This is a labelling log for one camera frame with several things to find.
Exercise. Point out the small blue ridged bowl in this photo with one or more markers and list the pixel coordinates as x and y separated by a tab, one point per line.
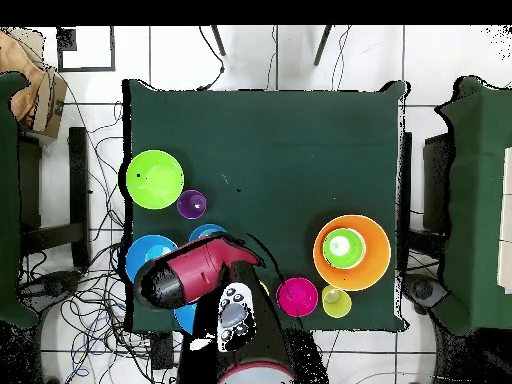
206	230

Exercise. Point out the yellow cup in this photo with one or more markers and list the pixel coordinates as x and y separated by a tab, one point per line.
264	288

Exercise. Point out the small green bowl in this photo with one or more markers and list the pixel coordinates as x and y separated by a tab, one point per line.
344	248

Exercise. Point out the large blue bowl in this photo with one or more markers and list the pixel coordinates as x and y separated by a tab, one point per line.
138	252
186	318

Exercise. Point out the large orange bowl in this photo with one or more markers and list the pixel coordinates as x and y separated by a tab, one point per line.
376	260

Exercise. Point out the purple cup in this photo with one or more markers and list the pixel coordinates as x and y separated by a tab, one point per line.
192	204

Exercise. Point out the dark green tablecloth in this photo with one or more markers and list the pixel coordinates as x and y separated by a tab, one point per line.
260	140

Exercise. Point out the small red bowl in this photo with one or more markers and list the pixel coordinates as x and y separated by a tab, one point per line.
298	296

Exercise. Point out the large green bowl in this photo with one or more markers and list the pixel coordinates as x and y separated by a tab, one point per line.
154	180

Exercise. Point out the translucent yellow-green cup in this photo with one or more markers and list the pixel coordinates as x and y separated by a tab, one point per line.
340	306

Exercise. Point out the black power brick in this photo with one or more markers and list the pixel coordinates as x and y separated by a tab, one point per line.
162	352

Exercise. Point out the black tripod leg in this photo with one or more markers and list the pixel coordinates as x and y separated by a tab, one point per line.
218	40
322	46

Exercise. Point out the black floor stand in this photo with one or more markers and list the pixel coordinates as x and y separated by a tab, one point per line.
78	180

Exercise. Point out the black box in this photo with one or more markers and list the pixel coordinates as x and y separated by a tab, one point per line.
436	180

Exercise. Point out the green cloth side table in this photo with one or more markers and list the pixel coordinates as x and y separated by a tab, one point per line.
8	200
476	200

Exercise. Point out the cardboard box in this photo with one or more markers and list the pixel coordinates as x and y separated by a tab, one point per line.
50	100

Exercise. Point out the black robot pedestal leg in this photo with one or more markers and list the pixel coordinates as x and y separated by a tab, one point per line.
422	290
52	286

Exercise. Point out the black square floor frame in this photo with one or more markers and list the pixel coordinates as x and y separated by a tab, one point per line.
66	40

